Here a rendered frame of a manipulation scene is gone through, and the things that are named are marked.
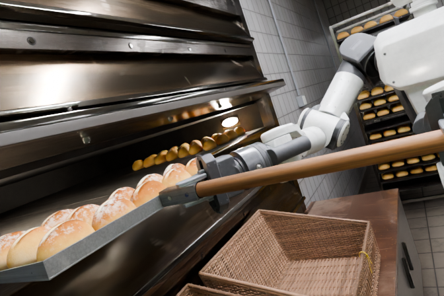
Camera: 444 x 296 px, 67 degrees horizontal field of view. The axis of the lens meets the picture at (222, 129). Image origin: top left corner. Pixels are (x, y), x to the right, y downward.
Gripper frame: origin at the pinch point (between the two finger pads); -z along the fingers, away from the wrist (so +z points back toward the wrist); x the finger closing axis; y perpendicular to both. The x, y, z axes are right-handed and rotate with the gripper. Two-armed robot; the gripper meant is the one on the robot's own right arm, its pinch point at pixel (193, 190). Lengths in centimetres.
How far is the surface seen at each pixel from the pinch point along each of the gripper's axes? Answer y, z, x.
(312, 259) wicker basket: -59, 62, -61
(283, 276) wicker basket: -61, 46, -61
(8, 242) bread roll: -6.7, -32.8, 3.1
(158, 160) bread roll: -123, 27, 0
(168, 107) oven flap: -33.0, 11.9, 20.0
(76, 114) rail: -15.7, -14.7, 22.7
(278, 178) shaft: 16.7, 9.1, -0.6
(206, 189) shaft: 4.9, 0.7, 0.2
